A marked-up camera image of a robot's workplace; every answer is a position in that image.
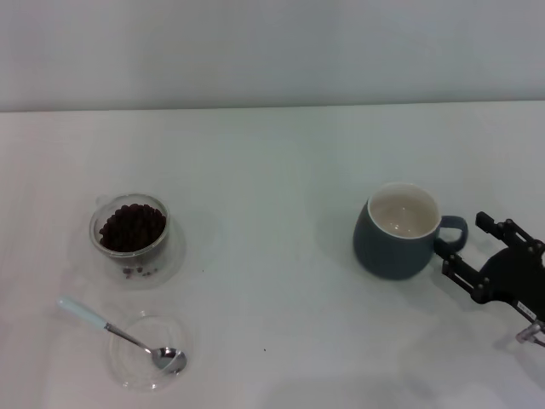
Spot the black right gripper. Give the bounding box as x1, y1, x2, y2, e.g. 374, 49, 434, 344
433, 211, 545, 320

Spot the dark blue ceramic mug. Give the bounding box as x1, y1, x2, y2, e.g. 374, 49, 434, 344
352, 181, 469, 281

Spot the blue-handled metal spoon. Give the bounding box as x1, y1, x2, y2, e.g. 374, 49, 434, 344
56, 297, 188, 376

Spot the double-walled glass cup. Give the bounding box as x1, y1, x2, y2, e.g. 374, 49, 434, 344
88, 193, 187, 291

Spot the pile of coffee beans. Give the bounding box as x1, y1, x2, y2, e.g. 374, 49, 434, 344
98, 204, 168, 252

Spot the small clear glass dish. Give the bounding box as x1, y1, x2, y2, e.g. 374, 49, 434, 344
108, 310, 193, 392

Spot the right wrist cable connector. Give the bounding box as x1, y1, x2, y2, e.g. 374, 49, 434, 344
515, 322, 545, 347

